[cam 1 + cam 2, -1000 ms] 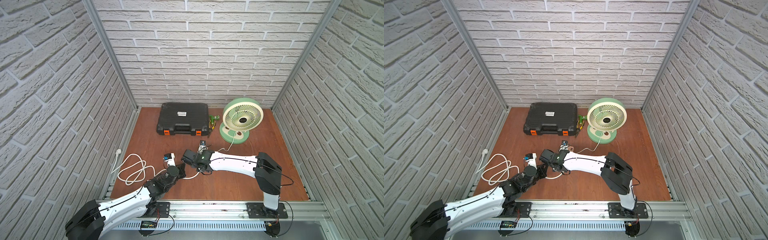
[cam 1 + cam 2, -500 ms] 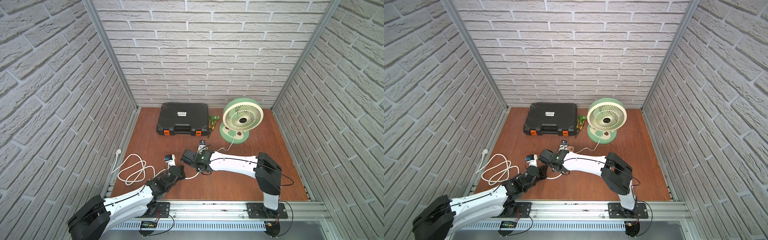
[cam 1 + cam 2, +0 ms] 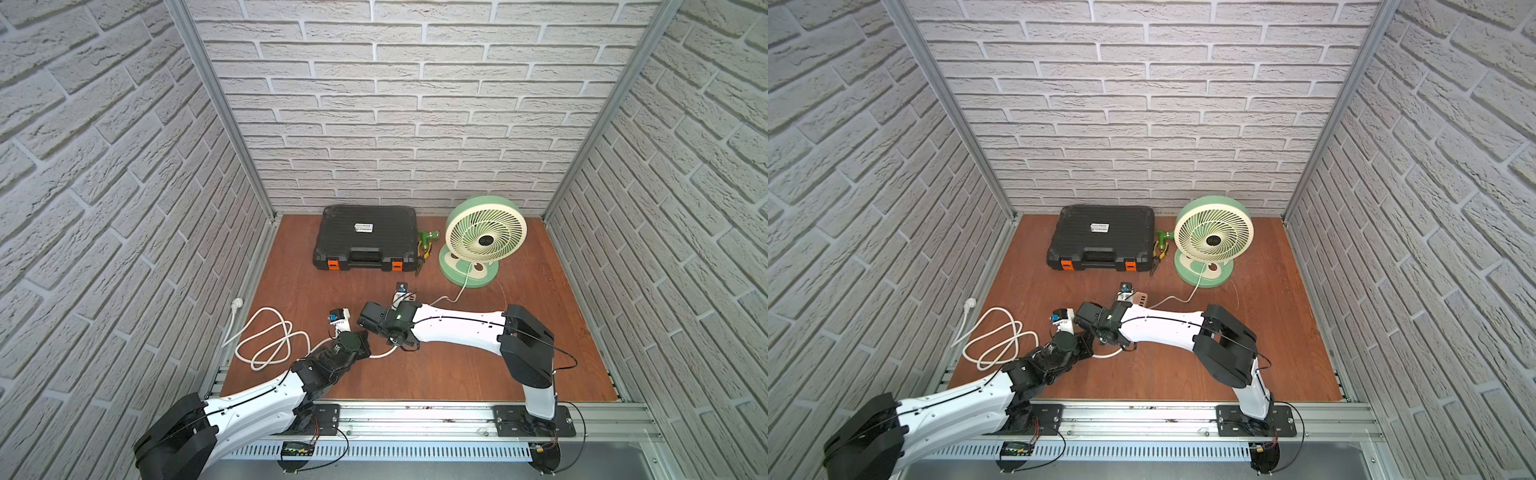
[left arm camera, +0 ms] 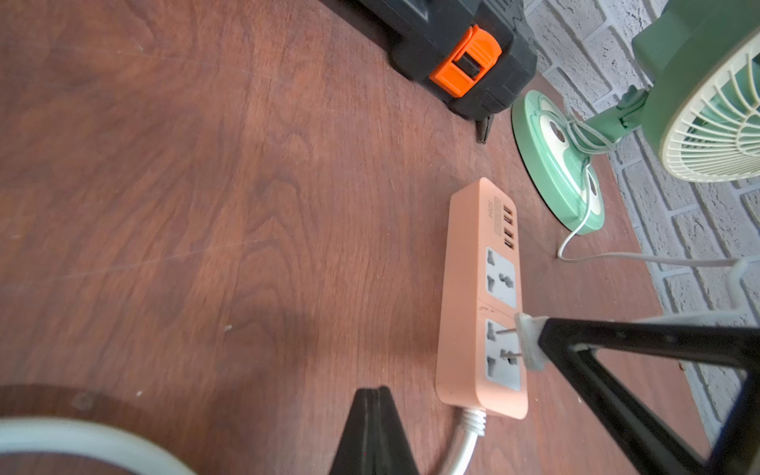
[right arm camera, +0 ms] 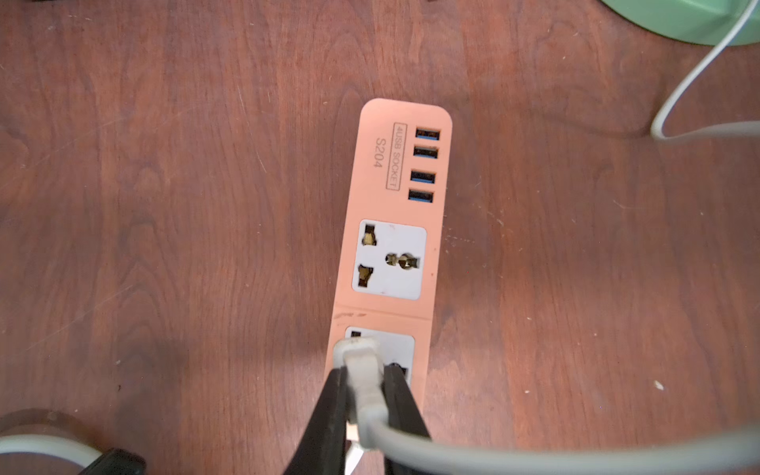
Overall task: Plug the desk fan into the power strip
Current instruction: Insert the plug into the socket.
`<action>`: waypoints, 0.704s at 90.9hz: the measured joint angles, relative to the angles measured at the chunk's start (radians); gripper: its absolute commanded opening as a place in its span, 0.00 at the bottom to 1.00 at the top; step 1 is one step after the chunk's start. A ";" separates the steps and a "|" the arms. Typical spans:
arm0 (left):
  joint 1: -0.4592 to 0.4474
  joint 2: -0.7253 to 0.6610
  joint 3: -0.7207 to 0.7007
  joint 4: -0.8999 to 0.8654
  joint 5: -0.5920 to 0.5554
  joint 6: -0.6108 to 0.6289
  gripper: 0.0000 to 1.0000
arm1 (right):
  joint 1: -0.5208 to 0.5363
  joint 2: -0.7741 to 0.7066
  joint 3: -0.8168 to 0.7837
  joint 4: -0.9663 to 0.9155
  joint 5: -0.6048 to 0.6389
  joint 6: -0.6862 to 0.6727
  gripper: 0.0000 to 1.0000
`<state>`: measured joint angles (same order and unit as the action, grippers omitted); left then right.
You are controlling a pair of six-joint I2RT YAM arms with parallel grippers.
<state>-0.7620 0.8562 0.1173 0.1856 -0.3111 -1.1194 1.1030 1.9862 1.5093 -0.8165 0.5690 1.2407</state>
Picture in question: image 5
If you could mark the pink power strip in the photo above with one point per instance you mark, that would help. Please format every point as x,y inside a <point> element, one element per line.
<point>389,262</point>

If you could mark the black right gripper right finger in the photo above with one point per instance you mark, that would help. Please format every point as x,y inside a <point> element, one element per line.
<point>404,415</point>

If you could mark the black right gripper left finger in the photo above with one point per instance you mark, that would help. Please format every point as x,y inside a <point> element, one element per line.
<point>322,449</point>

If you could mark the green and cream desk fan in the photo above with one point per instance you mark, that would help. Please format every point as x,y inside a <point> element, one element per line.
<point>698,22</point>

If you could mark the white fan power cord plug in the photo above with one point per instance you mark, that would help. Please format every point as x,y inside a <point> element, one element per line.
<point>597,305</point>

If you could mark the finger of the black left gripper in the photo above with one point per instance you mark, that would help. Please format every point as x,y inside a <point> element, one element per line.
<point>116,461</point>

